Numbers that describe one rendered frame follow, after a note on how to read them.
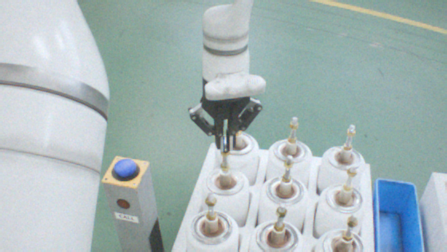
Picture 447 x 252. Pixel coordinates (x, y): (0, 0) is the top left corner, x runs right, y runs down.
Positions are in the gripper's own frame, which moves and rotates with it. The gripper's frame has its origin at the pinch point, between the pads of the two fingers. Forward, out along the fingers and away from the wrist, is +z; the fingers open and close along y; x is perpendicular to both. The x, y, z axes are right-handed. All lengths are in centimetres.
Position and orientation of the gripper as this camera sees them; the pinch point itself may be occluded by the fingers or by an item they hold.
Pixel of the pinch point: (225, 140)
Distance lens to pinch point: 76.1
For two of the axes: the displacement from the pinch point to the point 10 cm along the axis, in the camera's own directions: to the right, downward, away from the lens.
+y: -9.7, 1.5, -1.9
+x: 2.4, 6.0, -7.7
